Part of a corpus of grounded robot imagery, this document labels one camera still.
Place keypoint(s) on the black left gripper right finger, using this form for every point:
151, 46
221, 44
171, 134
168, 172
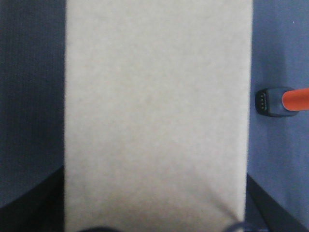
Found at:
264, 214

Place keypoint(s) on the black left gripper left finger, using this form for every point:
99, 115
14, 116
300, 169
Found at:
14, 214

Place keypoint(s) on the small brown cardboard package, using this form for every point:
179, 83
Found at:
156, 118

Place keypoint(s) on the orange black barcode scanner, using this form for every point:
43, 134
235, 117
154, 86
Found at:
281, 101

